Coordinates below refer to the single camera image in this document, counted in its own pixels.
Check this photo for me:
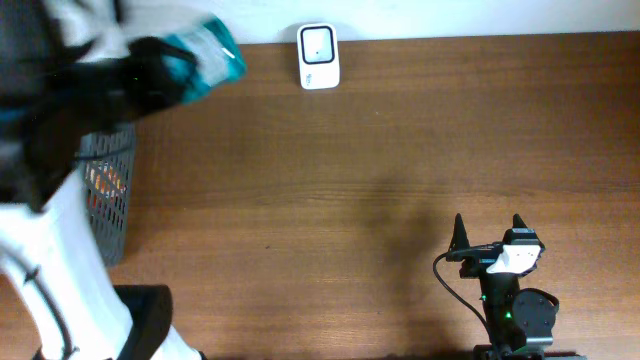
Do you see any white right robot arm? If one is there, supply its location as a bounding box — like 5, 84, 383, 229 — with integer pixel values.
434, 214, 582, 360

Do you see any white barcode scanner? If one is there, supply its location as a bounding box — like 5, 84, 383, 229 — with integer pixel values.
296, 23, 341, 90

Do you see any teal mouthwash bottle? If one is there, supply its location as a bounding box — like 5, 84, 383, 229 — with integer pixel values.
162, 17, 247, 104

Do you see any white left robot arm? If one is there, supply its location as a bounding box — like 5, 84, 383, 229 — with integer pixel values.
1, 1, 244, 359

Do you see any grey plastic mesh basket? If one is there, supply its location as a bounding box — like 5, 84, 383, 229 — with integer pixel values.
76, 124, 136, 267

